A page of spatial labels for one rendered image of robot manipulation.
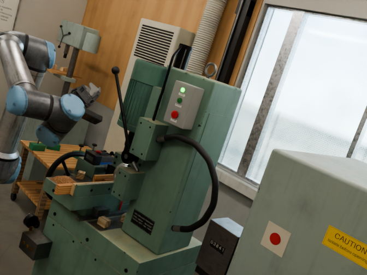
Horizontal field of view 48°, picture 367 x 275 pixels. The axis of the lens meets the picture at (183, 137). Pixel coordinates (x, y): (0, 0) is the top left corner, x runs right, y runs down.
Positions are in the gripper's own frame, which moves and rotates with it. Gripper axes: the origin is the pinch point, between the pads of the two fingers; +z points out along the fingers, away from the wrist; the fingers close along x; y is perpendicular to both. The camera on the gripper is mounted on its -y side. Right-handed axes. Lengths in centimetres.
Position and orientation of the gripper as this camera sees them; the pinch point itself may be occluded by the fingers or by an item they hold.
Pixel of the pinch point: (99, 90)
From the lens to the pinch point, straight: 175.4
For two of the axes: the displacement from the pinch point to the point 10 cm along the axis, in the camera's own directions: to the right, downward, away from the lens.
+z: 3.2, -5.8, 7.4
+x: -7.8, 2.8, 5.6
